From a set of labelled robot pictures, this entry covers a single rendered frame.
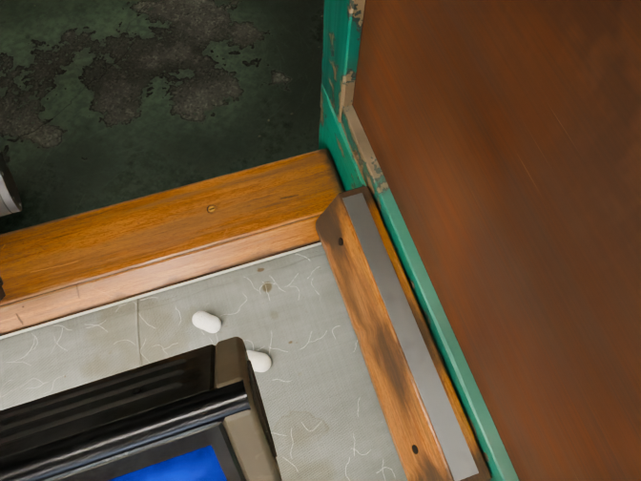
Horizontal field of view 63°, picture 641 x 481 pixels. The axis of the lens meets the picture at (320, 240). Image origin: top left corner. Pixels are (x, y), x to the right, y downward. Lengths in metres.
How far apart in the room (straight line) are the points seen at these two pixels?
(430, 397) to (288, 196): 0.30
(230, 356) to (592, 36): 0.21
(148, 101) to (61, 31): 0.44
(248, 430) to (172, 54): 1.73
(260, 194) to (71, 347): 0.28
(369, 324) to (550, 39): 0.33
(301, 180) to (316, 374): 0.24
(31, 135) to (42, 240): 1.16
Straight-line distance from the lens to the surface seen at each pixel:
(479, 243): 0.39
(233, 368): 0.24
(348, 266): 0.54
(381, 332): 0.51
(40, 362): 0.67
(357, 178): 0.59
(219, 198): 0.66
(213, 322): 0.60
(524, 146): 0.31
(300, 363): 0.60
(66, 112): 1.85
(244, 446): 0.24
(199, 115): 1.72
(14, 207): 0.55
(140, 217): 0.67
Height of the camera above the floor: 1.33
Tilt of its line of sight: 66 degrees down
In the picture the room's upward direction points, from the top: 4 degrees clockwise
